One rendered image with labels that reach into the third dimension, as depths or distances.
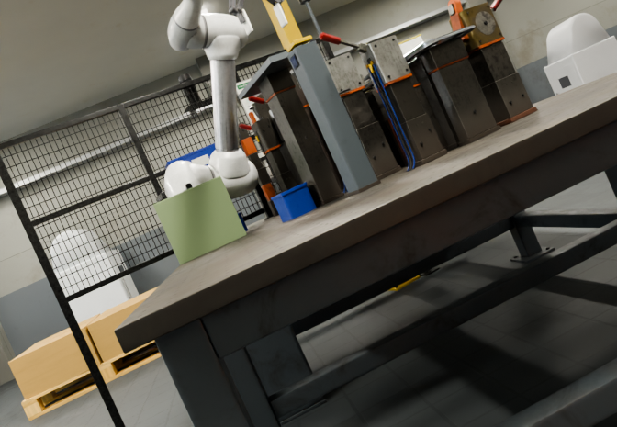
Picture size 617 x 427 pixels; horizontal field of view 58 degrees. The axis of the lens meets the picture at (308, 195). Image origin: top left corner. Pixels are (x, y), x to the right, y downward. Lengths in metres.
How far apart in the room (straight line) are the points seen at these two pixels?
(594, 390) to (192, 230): 1.48
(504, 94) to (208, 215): 1.14
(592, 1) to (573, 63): 4.14
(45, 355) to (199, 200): 3.00
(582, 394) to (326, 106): 0.93
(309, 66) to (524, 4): 9.02
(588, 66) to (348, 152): 5.78
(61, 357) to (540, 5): 8.85
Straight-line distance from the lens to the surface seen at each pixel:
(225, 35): 2.32
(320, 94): 1.58
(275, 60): 1.69
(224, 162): 2.35
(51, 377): 4.98
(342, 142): 1.57
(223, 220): 2.17
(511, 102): 1.79
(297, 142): 1.79
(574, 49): 7.18
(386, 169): 1.79
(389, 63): 1.59
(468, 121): 1.64
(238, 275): 0.89
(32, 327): 9.05
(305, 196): 1.78
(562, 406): 1.17
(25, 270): 9.00
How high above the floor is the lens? 0.78
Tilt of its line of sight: 1 degrees down
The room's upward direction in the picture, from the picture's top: 24 degrees counter-clockwise
